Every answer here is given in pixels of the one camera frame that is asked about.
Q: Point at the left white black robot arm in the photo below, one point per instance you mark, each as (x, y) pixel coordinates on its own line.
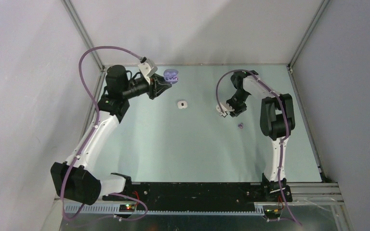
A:
(74, 179)

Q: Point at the circuit board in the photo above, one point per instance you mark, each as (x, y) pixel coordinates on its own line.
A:
(273, 211)
(127, 208)

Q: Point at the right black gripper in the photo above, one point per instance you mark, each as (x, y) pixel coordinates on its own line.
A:
(236, 110)

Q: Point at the right circuit board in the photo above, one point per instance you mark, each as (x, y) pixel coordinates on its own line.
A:
(273, 211)

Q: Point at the left circuit board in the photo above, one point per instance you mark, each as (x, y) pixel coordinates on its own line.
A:
(127, 208)

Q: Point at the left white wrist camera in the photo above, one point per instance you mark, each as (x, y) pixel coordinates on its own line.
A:
(147, 67)

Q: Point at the purple charging case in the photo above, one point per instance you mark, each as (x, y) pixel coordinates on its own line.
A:
(171, 76)

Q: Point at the white earbud charging case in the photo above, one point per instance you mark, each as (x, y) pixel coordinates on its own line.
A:
(182, 104)

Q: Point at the white slotted cable duct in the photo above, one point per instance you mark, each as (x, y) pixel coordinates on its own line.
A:
(117, 209)

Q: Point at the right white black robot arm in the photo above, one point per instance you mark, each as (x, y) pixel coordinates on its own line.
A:
(276, 122)

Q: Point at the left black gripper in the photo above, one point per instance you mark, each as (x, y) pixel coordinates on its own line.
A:
(157, 85)

